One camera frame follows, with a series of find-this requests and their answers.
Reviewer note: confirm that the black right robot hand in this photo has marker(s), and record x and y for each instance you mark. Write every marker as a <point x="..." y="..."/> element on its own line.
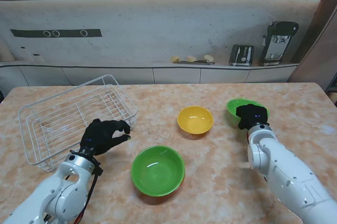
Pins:
<point x="252" y="116"/>

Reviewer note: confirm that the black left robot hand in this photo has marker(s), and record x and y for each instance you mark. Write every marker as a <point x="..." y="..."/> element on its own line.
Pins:
<point x="100" y="136"/>

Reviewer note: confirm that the green plastic bowl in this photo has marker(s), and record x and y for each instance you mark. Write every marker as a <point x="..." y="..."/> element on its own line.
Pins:
<point x="231" y="113"/>
<point x="158" y="171"/>

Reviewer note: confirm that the yellow plastic bowl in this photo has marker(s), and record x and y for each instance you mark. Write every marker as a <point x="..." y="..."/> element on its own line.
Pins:
<point x="195" y="120"/>

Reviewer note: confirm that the red plastic bowl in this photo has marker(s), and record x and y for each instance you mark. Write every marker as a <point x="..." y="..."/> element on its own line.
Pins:
<point x="179" y="187"/>

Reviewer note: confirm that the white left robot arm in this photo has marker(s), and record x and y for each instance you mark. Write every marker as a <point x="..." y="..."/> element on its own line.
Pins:
<point x="63" y="195"/>

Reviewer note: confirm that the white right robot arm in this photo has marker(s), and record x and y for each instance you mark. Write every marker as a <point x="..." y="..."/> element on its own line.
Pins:
<point x="287" y="176"/>

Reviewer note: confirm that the black toaster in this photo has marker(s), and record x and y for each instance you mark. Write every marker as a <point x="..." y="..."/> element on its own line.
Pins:
<point x="241" y="55"/>

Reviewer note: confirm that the pale yellow bread piece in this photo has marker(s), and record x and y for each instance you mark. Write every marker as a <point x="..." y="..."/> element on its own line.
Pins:
<point x="208" y="57"/>
<point x="175" y="59"/>
<point x="191" y="58"/>

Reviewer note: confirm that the black silver coffee machine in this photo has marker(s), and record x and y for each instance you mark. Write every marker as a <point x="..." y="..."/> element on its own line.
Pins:
<point x="276" y="42"/>

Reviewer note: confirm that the dark serving board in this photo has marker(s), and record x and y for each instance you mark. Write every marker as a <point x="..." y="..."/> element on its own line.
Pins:
<point x="194" y="62"/>

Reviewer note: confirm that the white counter cabinets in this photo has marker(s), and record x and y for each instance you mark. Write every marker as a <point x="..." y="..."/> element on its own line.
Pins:
<point x="176" y="75"/>

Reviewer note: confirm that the black wall strip with rings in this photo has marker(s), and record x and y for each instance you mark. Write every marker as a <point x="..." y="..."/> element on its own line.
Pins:
<point x="68" y="32"/>

